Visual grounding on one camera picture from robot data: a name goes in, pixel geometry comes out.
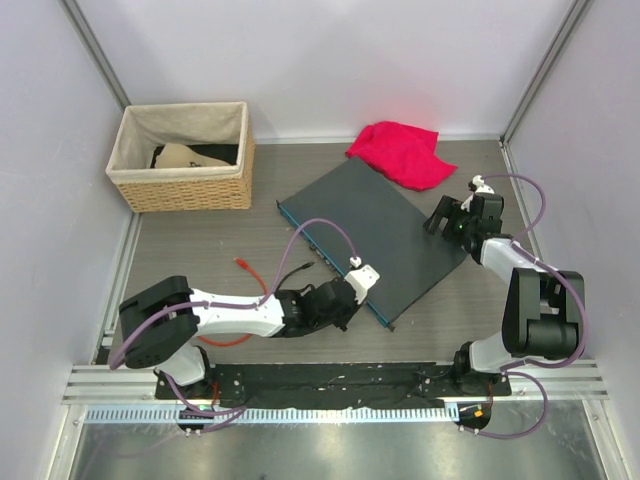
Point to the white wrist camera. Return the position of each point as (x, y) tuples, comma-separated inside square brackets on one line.
[(361, 277), (477, 186)]

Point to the wicker basket with liner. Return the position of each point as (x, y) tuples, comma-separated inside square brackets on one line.
[(143, 128)]

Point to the pink red cloth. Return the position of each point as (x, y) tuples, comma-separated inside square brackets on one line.
[(403, 153)]

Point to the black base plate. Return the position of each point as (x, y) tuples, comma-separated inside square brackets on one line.
[(339, 386)]

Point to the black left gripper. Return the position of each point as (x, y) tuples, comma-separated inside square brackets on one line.
[(345, 304)]

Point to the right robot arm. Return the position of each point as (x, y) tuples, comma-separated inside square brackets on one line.
[(544, 319)]

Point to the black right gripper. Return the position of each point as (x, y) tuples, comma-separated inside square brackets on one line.
[(445, 222)]

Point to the slotted cable duct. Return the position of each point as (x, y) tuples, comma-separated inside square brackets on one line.
[(165, 414)]

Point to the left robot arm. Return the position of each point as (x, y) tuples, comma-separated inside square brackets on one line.
[(159, 323)]

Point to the grey blue network switch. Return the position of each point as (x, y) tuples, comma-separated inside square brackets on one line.
[(385, 228)]

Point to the beige and black cloth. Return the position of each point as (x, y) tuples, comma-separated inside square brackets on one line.
[(174, 155)]

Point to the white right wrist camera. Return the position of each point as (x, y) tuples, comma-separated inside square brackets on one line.
[(477, 186)]

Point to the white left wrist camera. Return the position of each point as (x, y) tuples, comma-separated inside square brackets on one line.
[(361, 277)]

